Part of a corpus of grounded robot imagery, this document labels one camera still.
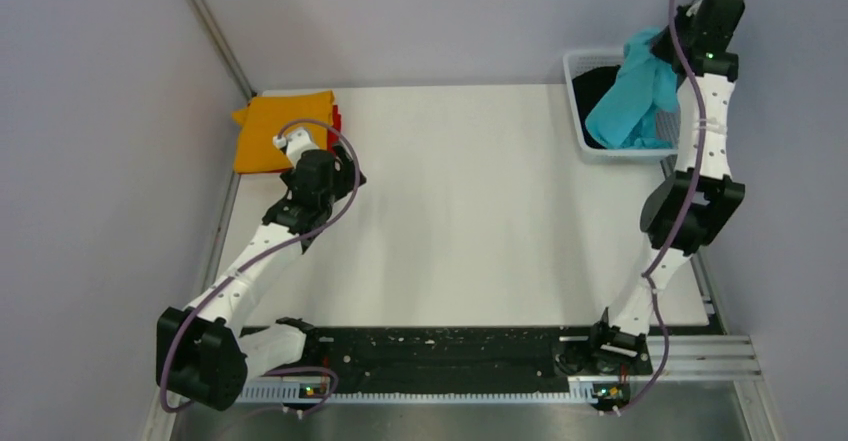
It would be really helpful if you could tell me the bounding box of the cyan t shirt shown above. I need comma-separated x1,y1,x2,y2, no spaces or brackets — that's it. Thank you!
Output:
585,28,679,150

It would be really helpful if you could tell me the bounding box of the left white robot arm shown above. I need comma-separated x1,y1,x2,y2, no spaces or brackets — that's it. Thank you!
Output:
155,119,367,413

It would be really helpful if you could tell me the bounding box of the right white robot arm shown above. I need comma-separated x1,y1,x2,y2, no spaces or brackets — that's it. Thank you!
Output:
585,0,745,374

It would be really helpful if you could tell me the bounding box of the folded red t shirt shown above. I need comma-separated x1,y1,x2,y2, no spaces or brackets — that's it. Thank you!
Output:
327,104,342,148

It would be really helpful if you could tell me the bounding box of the folded orange t shirt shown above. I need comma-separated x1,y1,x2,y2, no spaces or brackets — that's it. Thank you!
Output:
231,90,337,176

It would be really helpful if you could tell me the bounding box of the white plastic basket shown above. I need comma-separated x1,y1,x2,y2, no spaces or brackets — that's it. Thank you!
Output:
562,47,679,164

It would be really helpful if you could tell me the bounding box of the black t shirt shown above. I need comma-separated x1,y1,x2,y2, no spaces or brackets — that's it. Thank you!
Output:
572,65,621,148

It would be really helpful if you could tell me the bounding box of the left aluminium corner post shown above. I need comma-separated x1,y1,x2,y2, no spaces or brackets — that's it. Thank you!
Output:
186,0,256,100

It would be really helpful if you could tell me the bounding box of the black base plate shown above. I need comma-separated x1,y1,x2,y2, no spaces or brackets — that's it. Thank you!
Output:
239,325,654,396

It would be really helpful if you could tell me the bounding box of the aluminium frame rail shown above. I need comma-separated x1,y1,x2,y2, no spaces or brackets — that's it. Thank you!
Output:
659,335,762,382

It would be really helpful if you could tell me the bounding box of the white slotted cable duct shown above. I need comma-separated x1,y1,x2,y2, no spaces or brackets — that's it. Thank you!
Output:
235,378,598,405

